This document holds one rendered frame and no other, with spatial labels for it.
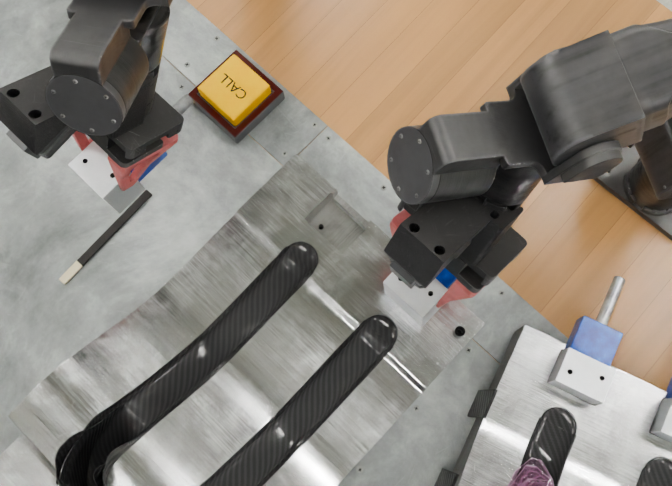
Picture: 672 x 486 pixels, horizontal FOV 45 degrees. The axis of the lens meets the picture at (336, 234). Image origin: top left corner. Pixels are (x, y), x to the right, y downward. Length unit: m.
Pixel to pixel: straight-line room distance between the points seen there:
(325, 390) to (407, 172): 0.29
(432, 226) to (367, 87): 0.40
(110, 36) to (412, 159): 0.23
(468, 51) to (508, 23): 0.06
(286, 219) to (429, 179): 0.29
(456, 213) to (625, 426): 0.33
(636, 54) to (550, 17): 0.47
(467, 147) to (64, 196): 0.55
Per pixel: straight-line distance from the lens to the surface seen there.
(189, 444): 0.77
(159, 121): 0.72
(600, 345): 0.85
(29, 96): 0.66
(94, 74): 0.58
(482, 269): 0.67
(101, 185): 0.79
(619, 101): 0.56
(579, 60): 0.57
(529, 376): 0.84
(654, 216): 0.96
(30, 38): 1.07
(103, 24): 0.61
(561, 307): 0.92
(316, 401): 0.80
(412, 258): 0.60
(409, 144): 0.58
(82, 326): 0.93
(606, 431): 0.86
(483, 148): 0.57
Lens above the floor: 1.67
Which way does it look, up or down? 75 degrees down
